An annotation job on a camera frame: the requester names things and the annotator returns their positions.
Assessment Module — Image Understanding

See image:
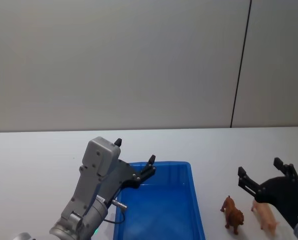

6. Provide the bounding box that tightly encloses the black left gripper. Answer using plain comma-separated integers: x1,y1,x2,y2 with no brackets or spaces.
98,138,156,206

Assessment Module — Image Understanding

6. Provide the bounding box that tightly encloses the pink toy pig figure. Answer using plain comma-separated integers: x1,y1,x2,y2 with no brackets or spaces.
251,199,281,237

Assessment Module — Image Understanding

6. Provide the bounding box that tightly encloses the thin dark wrist cable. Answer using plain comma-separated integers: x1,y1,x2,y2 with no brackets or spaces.
104,199,128,225

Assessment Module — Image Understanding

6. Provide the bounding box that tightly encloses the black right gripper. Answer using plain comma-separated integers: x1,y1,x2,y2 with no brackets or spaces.
238,156,298,229

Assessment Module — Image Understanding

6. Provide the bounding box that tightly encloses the blue plastic bin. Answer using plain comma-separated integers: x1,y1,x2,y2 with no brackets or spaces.
113,161,206,240

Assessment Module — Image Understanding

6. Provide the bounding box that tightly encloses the brown toy dog figure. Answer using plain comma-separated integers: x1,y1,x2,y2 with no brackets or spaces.
220,195,245,235

